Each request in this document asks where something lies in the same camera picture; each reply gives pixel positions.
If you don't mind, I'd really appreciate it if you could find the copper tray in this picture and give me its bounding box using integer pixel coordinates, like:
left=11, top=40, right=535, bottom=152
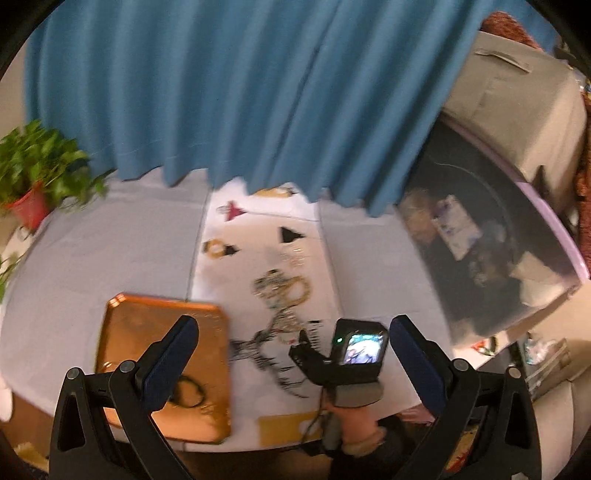
left=94, top=292, right=232, bottom=445

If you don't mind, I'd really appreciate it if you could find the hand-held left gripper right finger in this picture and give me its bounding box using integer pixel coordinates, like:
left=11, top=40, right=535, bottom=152
left=389, top=315, right=542, bottom=480

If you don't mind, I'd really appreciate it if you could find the clear crystal bracelet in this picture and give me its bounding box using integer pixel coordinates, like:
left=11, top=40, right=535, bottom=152
left=279, top=246, right=308, bottom=269

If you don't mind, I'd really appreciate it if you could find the green plant in red pot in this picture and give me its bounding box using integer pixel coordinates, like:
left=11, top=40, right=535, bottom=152
left=0, top=119, right=110, bottom=232

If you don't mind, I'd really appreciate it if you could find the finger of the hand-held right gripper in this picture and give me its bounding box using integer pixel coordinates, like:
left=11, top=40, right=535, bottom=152
left=288, top=329, right=332, bottom=385

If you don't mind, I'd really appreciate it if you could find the silver pendant necklace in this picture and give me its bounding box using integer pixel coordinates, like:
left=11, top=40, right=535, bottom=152
left=267, top=306, right=306, bottom=343

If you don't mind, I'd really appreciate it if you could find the red patterned cloth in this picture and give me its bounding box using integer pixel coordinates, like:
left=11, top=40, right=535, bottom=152
left=480, top=11, right=546, bottom=48

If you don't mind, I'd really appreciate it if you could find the green beaded necklace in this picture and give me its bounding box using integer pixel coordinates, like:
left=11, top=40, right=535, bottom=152
left=252, top=270, right=296, bottom=302

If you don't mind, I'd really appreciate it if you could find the black white beaded necklace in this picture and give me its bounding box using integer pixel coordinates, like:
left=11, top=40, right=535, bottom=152
left=230, top=318, right=325, bottom=400

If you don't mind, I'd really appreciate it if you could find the white printed table runner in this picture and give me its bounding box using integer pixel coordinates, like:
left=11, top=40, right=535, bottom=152
left=188, top=178, right=343, bottom=452

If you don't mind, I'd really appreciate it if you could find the person's right forearm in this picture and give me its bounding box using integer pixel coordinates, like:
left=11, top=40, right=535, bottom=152
left=329, top=428, right=419, bottom=480

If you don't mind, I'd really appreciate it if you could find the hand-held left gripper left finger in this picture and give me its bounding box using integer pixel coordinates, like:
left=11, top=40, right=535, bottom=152
left=48, top=315, right=201, bottom=480

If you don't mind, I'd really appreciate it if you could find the beige fabric storage box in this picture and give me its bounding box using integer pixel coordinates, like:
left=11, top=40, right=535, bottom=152
left=440, top=30, right=586, bottom=209

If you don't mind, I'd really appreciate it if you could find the white printed paper box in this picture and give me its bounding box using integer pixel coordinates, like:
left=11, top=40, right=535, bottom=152
left=433, top=194, right=482, bottom=260

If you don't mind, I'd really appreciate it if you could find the black bracelet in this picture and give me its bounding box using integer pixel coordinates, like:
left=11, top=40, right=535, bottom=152
left=168, top=376, right=209, bottom=409

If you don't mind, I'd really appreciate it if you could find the clear plastic storage bin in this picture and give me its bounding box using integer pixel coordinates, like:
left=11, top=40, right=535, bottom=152
left=396, top=114, right=583, bottom=348

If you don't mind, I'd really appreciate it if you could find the blue curtain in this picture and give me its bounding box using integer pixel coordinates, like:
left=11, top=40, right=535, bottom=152
left=23, top=0, right=560, bottom=219

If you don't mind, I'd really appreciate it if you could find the black cable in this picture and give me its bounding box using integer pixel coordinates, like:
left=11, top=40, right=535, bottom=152
left=299, top=387, right=329, bottom=445

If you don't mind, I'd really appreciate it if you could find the person's right hand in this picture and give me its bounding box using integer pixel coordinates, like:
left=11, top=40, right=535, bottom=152
left=322, top=401, right=385, bottom=448

